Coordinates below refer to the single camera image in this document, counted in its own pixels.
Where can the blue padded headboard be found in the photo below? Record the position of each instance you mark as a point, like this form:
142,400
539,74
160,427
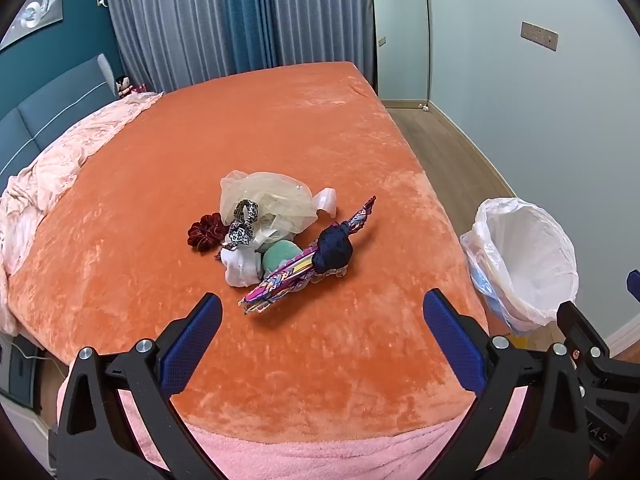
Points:
45,105

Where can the white sock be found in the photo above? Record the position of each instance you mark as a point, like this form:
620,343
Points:
240,267

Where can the small doll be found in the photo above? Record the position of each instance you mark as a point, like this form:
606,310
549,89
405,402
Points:
123,86

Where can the mint green ball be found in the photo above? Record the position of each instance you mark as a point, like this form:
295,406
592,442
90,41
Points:
277,260

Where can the framed wall picture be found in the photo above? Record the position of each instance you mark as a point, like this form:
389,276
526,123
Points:
35,17

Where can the translucent plastic bag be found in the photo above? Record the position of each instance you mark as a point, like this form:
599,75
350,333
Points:
272,195

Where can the pink fleece blanket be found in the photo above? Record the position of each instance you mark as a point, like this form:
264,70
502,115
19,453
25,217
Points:
310,460

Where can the leopard print scrunchie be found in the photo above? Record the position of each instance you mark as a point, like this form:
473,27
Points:
240,227

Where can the blue curtain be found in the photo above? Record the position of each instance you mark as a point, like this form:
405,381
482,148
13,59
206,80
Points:
247,10

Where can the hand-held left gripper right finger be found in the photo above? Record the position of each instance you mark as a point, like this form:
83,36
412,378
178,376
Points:
452,345

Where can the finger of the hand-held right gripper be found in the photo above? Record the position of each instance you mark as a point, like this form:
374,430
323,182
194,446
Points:
634,286
582,330

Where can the orange plush blanket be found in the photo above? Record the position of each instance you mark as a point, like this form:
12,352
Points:
300,125

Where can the blue trash bin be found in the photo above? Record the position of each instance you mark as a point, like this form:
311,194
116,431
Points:
487,285

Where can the colourful patterned scarf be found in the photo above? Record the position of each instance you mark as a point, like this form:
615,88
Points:
280,285

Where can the bedside cabinet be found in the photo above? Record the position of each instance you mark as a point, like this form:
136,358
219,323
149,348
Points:
20,370

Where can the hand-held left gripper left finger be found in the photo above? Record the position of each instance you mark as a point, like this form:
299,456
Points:
192,345

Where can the grey curtain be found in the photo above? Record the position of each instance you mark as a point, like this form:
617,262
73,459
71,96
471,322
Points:
175,20

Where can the white bin liner bag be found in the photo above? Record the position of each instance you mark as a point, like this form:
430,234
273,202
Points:
530,255

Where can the navy knotted cloth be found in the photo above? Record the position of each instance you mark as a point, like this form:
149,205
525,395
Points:
332,250

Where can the pale pink quilt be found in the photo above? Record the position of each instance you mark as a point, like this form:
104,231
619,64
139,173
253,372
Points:
60,160

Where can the wall switch panel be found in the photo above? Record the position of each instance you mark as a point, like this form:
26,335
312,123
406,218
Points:
539,36

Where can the dark red scrunchie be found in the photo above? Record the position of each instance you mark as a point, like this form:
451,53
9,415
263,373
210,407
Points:
205,232

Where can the standing mirror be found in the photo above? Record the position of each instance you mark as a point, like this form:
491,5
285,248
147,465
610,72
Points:
400,35

